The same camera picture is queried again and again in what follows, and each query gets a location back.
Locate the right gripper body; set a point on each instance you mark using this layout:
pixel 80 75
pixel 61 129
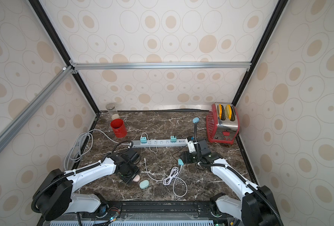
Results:
pixel 195 144

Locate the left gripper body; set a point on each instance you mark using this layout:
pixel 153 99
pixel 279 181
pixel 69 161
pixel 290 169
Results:
pixel 130 172

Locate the pink earbud case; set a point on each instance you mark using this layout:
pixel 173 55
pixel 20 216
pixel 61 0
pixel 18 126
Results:
pixel 136 178

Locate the teal charger with black cable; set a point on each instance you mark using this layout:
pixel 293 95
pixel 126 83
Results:
pixel 173 139

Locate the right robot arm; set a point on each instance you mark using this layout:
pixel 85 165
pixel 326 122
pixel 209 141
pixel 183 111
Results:
pixel 234 180

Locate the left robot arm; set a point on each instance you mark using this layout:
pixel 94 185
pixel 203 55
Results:
pixel 57 194

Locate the green earbud case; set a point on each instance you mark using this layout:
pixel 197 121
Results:
pixel 144 184

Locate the blue earbud case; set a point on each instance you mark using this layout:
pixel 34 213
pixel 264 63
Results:
pixel 196 120

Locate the red silver toaster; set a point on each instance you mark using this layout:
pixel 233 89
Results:
pixel 222 123

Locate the red metal cup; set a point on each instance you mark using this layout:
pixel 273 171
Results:
pixel 118 128

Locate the clear glass jar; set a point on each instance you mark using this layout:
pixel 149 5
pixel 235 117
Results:
pixel 111 109

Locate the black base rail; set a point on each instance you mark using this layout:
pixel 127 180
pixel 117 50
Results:
pixel 162 213

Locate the horizontal aluminium rail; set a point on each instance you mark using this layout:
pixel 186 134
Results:
pixel 169 65

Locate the diagonal aluminium rail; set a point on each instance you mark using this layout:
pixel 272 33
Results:
pixel 17 124

